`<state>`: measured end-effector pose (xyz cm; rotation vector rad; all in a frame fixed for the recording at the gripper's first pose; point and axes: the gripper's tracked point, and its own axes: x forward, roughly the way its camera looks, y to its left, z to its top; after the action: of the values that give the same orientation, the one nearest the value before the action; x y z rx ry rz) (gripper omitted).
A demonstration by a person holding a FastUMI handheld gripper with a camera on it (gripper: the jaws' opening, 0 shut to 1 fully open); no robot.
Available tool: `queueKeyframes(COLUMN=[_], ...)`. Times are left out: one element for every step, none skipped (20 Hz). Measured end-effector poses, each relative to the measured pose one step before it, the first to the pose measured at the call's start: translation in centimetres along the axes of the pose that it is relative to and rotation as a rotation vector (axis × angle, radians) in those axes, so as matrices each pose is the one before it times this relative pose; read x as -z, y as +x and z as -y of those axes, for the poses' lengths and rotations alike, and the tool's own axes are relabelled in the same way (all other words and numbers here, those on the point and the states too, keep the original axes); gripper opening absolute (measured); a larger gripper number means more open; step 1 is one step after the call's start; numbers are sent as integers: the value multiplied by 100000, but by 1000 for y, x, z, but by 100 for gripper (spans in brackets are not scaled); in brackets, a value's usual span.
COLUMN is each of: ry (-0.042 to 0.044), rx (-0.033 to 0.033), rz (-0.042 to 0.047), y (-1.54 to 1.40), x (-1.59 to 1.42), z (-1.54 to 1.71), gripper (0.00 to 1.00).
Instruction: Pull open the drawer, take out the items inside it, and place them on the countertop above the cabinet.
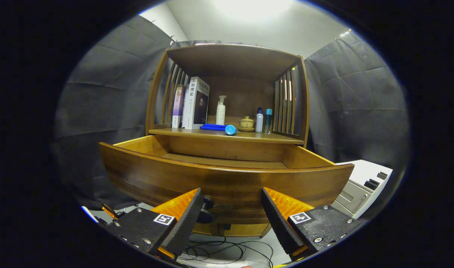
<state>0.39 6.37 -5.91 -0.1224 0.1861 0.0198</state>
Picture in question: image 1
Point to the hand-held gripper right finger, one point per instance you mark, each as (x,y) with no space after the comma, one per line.
(277,223)

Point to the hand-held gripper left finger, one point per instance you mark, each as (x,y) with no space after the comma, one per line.
(184,223)

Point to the wooden drawer with black knob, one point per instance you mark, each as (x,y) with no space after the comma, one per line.
(227,182)

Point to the blue and white tube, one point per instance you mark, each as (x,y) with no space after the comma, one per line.
(231,130)

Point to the wooden countertop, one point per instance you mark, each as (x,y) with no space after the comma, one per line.
(260,137)

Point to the white drawer unit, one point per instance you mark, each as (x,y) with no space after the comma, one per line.
(364,171)

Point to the wooden cabinet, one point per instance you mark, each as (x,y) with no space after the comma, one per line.
(234,59)

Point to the orange and black tool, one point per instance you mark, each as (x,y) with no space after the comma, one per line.
(109,212)

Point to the blue folded cloth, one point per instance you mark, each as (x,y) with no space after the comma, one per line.
(212,127)

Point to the white bottle with dark cap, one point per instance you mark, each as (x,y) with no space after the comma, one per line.
(259,123)

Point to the teal bottle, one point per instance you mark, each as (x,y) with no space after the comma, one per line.
(268,121)

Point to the beige lidded teacup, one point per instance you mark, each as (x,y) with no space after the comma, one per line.
(246,123)

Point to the white pump bottle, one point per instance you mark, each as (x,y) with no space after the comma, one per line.
(220,115)

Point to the purple book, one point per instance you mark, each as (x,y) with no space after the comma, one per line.
(178,108)

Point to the white book with portrait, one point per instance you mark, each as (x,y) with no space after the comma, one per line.
(193,108)

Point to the ceiling light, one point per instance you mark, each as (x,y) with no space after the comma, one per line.
(253,5)

